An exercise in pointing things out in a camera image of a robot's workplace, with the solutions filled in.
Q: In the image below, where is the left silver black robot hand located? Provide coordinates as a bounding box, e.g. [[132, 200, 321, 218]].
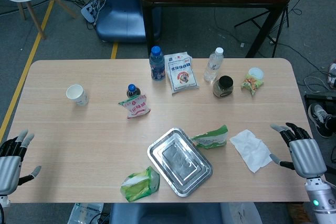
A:
[[0, 129, 42, 196]]

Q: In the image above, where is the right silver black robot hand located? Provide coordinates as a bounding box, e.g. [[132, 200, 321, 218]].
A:
[[269, 122, 327, 178]]

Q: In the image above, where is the green snack bag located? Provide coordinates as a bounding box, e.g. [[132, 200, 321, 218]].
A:
[[120, 166, 161, 202], [189, 124, 228, 150]]

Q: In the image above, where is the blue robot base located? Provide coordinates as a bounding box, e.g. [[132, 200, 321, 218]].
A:
[[94, 0, 162, 44]]

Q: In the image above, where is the silver metal tray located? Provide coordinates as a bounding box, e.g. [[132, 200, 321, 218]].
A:
[[146, 127, 213, 198]]

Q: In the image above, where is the green snack bag front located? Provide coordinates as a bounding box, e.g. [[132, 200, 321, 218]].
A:
[[120, 166, 161, 202]]

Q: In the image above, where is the red white snack packet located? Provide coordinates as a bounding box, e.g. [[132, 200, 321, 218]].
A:
[[118, 94, 152, 119]]

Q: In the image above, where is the black grey sneaker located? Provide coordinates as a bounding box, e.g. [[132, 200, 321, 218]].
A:
[[308, 103, 334, 138]]

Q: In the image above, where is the white crumpled tissue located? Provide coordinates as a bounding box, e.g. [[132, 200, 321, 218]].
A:
[[229, 129, 272, 174]]

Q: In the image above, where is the colourful snack cup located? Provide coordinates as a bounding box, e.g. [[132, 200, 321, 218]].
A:
[[240, 67, 265, 97]]

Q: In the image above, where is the white paper cup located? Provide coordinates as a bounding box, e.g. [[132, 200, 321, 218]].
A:
[[66, 84, 89, 106]]

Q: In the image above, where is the black lid glass jar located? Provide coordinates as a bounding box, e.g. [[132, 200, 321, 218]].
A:
[[213, 76, 234, 99]]

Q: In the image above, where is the clear water bottle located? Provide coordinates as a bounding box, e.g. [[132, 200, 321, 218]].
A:
[[203, 47, 225, 82]]

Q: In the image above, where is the blue seat base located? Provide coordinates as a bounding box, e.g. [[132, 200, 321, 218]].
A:
[[109, 202, 262, 224]]

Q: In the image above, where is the black tripod stand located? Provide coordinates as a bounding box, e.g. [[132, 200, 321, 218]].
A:
[[234, 0, 308, 44]]

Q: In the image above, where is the dark soy sauce bottle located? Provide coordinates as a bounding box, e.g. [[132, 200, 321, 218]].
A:
[[126, 84, 142, 99]]

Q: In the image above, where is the white sugar bag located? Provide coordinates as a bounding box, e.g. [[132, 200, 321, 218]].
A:
[[164, 51, 200, 95]]

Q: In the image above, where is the blue cap drink bottle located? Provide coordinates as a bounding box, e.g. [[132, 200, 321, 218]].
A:
[[149, 46, 165, 81]]

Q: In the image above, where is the white power strip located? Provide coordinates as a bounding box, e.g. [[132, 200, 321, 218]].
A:
[[80, 0, 106, 24]]

